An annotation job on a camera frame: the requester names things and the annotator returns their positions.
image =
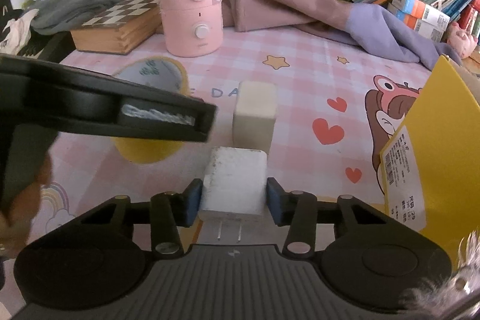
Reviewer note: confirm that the yellow tape roll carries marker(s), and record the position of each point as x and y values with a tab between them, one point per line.
161	75

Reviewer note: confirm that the cream shirt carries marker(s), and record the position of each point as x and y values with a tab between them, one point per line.
19	33

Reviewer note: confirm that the person left hand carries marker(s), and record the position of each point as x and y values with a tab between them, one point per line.
16	222

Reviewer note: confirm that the yellow cardboard box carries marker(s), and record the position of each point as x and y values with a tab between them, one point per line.
430	167

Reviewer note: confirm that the pink purple cloth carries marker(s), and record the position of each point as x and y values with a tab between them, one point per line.
368	26

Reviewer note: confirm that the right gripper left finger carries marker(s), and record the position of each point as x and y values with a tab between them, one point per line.
168	211

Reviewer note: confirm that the white charger plug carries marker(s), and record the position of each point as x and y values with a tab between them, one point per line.
233	193

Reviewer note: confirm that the wooden chess box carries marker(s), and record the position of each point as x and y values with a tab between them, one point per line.
119	29

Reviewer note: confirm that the pink pig figurine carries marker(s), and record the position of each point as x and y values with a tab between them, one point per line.
461	40

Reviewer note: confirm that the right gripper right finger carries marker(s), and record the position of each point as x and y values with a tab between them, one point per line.
296	210

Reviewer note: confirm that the orange white carton box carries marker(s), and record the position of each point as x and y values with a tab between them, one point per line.
427	21

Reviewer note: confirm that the grey garment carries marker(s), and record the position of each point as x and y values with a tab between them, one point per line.
64	15

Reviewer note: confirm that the cream cube block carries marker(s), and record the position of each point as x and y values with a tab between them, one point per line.
255	115

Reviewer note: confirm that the pink checkered table mat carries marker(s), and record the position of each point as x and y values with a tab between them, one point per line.
321	141

